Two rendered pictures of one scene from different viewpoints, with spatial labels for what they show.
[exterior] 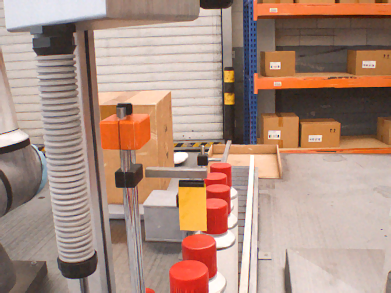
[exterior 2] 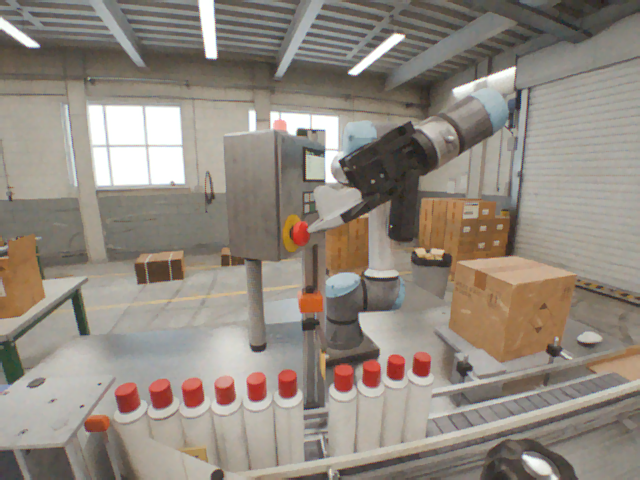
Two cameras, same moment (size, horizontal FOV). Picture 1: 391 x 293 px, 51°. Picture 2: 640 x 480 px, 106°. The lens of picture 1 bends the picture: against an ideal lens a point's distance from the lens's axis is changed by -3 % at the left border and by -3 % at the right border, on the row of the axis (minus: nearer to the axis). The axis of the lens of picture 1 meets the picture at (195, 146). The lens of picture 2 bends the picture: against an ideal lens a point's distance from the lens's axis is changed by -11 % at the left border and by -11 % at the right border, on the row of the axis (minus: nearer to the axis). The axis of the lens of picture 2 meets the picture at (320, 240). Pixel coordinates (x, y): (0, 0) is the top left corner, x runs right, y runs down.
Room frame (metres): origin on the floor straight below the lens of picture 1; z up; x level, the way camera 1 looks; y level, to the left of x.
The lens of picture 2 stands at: (0.29, -0.39, 1.40)
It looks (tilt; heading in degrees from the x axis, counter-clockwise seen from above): 12 degrees down; 71
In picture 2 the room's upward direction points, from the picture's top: straight up
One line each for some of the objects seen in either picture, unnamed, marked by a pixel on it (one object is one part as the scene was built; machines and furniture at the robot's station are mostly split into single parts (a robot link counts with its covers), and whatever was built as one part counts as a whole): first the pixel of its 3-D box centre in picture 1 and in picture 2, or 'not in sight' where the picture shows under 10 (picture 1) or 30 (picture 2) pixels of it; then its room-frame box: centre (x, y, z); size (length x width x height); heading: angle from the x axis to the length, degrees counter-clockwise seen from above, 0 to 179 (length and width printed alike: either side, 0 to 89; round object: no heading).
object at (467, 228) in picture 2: not in sight; (462, 235); (3.88, 2.87, 0.57); 1.20 x 0.85 x 1.14; 2
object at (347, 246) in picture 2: not in sight; (341, 240); (2.10, 3.70, 0.45); 1.20 x 0.84 x 0.89; 91
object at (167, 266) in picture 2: not in sight; (161, 266); (-0.70, 4.08, 0.16); 0.65 x 0.54 x 0.32; 4
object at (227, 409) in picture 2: not in sight; (230, 428); (0.26, 0.02, 0.98); 0.05 x 0.05 x 0.20
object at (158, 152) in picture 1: (126, 142); (508, 303); (1.21, 0.20, 0.99); 0.30 x 0.24 x 0.27; 175
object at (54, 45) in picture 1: (65, 157); (255, 300); (0.33, 0.11, 1.18); 0.04 x 0.04 x 0.21
